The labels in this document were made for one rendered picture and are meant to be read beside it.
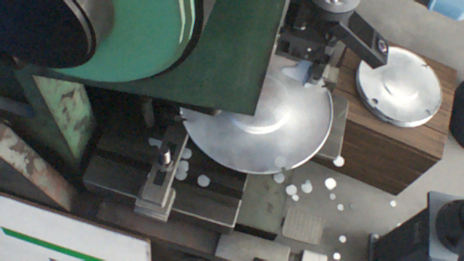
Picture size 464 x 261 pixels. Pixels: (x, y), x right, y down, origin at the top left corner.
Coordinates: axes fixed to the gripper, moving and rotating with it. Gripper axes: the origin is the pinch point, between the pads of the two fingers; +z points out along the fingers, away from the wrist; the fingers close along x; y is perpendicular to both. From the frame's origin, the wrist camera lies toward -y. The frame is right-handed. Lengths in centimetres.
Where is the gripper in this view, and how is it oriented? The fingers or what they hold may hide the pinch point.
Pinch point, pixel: (310, 81)
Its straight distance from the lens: 76.9
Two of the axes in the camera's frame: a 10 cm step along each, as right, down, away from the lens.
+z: -1.0, 4.5, 8.9
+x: -2.6, 8.5, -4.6
